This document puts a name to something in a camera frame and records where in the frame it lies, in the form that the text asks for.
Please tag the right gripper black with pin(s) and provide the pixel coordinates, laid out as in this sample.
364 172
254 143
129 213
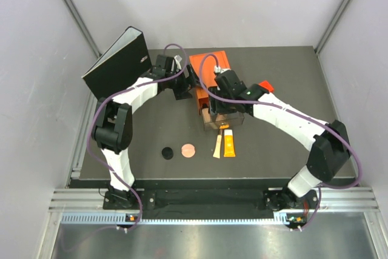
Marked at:
215 107

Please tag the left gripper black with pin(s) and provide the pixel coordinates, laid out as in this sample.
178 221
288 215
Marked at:
182 92

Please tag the foundation bottle lighter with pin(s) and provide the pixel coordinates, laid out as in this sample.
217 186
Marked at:
205 114

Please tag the foundation bottle darker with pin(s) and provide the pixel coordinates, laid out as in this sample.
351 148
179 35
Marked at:
222 119

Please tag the orange drawer box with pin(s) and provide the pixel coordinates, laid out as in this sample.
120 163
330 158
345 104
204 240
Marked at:
208 76

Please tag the clear pull-out drawer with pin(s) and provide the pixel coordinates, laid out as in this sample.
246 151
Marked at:
236 119

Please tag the orange yellow cream tube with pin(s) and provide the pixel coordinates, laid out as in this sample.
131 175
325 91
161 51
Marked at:
229 149

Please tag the beige concealer tube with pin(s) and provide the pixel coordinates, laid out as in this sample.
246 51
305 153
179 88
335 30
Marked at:
217 149

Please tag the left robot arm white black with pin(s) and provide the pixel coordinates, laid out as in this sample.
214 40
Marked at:
113 128

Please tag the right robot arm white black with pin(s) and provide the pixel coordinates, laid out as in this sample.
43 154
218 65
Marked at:
325 142

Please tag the red cube plug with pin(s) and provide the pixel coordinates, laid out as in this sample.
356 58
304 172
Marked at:
265 84

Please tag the pink round powder puff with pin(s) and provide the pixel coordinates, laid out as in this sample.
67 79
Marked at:
188 150

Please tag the black round compact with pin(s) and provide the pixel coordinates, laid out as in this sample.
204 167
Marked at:
167 153

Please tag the black binder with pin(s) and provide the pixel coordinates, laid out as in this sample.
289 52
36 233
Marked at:
120 66

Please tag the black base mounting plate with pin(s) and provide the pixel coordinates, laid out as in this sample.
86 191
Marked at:
205 199

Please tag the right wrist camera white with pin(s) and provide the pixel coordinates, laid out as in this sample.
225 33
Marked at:
219 70

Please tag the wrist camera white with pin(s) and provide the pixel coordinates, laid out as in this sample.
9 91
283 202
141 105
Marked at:
176 65
219 70

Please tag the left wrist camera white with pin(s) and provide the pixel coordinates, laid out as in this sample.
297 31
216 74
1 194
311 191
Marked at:
176 65

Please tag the grey cable duct strip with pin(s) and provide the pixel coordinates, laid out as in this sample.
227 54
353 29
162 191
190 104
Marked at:
126 219

